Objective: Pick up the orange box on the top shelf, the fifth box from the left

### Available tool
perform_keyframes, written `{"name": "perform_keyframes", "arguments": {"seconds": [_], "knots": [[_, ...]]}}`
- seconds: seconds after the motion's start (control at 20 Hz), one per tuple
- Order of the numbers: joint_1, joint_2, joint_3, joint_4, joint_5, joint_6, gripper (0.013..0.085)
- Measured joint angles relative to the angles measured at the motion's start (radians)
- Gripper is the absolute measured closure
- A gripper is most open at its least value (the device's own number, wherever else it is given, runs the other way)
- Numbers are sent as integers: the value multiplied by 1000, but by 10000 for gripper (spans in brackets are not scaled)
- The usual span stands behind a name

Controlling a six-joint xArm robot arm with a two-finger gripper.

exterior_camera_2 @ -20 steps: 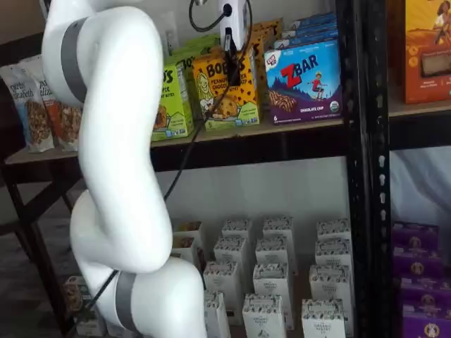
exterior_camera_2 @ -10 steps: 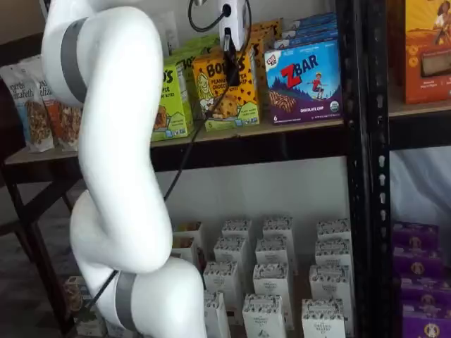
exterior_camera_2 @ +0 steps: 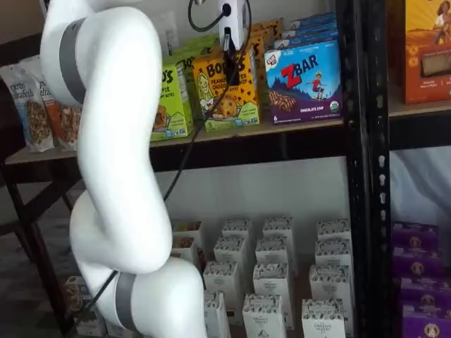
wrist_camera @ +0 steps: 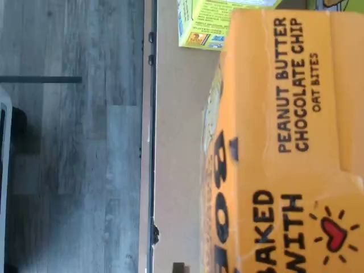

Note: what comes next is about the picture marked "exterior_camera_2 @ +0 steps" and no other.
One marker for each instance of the Purely Elizabeth granola bag orange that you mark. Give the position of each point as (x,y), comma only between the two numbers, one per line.
(61,123)

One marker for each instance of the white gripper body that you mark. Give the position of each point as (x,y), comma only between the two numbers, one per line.
(234,21)

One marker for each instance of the black metal shelving frame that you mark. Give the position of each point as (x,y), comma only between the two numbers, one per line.
(378,193)
(352,176)

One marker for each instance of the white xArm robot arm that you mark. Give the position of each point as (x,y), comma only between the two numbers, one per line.
(116,141)

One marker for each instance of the white floral print box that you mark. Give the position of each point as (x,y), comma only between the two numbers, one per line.
(230,250)
(216,317)
(333,251)
(236,229)
(220,278)
(262,317)
(271,280)
(273,250)
(329,281)
(278,227)
(322,320)
(333,229)

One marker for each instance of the green Bobo's apple pie box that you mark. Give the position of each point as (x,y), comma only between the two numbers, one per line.
(197,45)
(172,105)

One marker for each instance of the large orange cereal box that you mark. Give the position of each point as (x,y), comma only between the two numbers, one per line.
(423,53)

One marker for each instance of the brown shelf board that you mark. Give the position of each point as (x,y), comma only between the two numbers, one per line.
(423,110)
(302,278)
(282,127)

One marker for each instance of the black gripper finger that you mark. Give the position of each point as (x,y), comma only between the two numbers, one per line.
(232,67)

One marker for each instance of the purple snack box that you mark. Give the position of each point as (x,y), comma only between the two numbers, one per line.
(426,297)
(419,262)
(415,236)
(428,327)

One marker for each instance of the blue Zbar chocolate chip box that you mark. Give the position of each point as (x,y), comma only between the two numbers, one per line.
(303,88)
(317,30)
(317,39)
(317,19)

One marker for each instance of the Purely Elizabeth granola bag blue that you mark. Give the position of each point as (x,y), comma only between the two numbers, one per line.
(24,105)

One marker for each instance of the orange Bobo's peanut butter box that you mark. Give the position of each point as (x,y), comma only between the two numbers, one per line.
(269,30)
(259,63)
(243,105)

